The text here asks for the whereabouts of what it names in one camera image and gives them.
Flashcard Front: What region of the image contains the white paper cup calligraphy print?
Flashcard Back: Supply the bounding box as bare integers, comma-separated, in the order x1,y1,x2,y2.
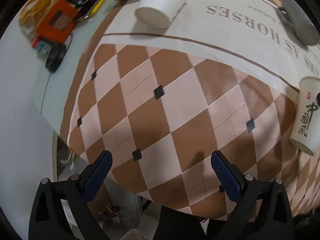
290,76,319,156

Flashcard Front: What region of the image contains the white paper cup bamboo print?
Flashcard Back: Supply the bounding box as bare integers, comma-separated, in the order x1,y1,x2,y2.
135,0,187,29

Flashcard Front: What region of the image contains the checkered brown pink tablecloth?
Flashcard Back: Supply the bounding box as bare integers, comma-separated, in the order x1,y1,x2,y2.
60,0,319,219

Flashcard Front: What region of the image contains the black round disc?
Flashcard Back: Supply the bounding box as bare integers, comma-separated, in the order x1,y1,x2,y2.
46,44,67,73

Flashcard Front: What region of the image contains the orange box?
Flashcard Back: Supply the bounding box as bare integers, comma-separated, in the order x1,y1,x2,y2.
36,0,78,44

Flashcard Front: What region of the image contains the grey ribbed mug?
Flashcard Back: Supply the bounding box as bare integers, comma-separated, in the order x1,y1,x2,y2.
278,0,319,46

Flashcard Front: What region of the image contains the yellow snack packet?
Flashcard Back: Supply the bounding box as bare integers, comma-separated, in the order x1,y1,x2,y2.
18,0,55,40

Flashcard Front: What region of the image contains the yellow pen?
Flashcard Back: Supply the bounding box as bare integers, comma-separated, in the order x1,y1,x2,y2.
89,0,106,17

